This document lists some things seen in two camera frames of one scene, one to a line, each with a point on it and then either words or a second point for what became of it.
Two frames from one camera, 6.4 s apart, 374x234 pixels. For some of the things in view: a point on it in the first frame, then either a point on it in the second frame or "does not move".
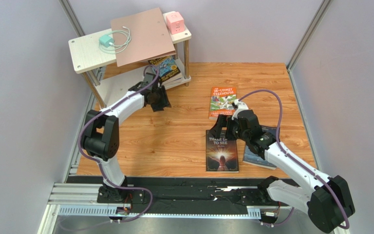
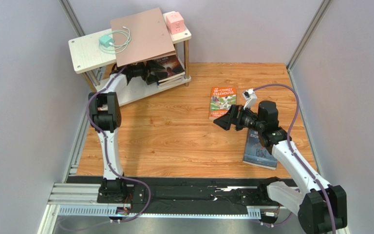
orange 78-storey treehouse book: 221,100 does not move
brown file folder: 141,37 does not move
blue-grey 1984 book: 251,157 does not move
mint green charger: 104,40 does not move
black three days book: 221,155 → 167,68
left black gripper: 165,102 → 149,78
